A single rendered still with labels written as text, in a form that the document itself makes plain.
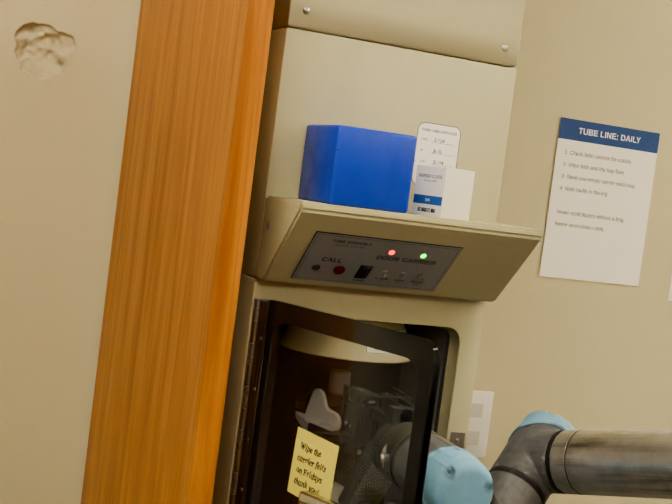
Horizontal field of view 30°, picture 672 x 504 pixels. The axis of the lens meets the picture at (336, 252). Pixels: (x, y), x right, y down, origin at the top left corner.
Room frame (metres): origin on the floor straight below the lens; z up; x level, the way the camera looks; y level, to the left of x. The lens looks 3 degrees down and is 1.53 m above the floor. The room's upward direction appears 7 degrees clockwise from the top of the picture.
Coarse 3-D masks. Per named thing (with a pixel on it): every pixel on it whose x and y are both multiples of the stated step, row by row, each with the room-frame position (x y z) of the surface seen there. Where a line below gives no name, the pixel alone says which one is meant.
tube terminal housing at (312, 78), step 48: (288, 48) 1.49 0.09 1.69; (336, 48) 1.52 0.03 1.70; (384, 48) 1.54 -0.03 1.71; (288, 96) 1.50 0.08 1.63; (336, 96) 1.52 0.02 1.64; (384, 96) 1.55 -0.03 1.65; (432, 96) 1.57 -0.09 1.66; (480, 96) 1.60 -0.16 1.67; (288, 144) 1.50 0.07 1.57; (480, 144) 1.61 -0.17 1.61; (288, 192) 1.50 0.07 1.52; (480, 192) 1.61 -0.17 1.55; (240, 288) 1.54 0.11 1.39; (288, 288) 1.51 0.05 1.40; (336, 288) 1.54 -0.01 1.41; (240, 336) 1.52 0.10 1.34; (480, 336) 1.62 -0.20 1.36; (240, 384) 1.50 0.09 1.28
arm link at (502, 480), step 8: (496, 472) 1.45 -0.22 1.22; (504, 472) 1.45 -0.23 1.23; (496, 480) 1.44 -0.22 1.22; (504, 480) 1.44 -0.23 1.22; (512, 480) 1.44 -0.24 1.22; (520, 480) 1.44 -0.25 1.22; (496, 488) 1.43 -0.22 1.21; (504, 488) 1.43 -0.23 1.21; (512, 488) 1.43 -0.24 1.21; (520, 488) 1.43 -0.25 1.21; (528, 488) 1.43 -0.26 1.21; (496, 496) 1.42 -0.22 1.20; (504, 496) 1.42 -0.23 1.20; (512, 496) 1.42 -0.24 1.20; (520, 496) 1.43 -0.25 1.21; (528, 496) 1.43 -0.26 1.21; (536, 496) 1.44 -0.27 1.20
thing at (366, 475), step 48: (288, 336) 1.43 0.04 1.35; (336, 336) 1.37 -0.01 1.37; (384, 336) 1.30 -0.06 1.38; (288, 384) 1.42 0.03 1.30; (336, 384) 1.36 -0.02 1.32; (384, 384) 1.30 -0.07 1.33; (432, 384) 1.24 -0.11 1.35; (288, 432) 1.41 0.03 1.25; (336, 432) 1.35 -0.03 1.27; (384, 432) 1.29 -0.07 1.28; (288, 480) 1.41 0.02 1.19; (336, 480) 1.34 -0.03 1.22; (384, 480) 1.28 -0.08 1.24
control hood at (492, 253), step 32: (288, 224) 1.41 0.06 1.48; (320, 224) 1.41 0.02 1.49; (352, 224) 1.42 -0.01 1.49; (384, 224) 1.44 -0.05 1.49; (416, 224) 1.45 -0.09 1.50; (448, 224) 1.46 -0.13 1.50; (480, 224) 1.48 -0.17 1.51; (288, 256) 1.45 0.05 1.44; (480, 256) 1.52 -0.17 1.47; (512, 256) 1.53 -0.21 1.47; (352, 288) 1.52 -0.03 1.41; (384, 288) 1.53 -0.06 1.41; (448, 288) 1.56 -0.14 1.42; (480, 288) 1.57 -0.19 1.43
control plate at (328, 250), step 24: (312, 240) 1.43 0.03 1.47; (336, 240) 1.44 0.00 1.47; (360, 240) 1.45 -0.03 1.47; (384, 240) 1.46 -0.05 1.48; (312, 264) 1.46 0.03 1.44; (336, 264) 1.47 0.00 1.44; (360, 264) 1.48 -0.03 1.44; (384, 264) 1.49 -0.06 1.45; (408, 264) 1.50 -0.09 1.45; (432, 264) 1.51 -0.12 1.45; (408, 288) 1.54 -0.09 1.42; (432, 288) 1.55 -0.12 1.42
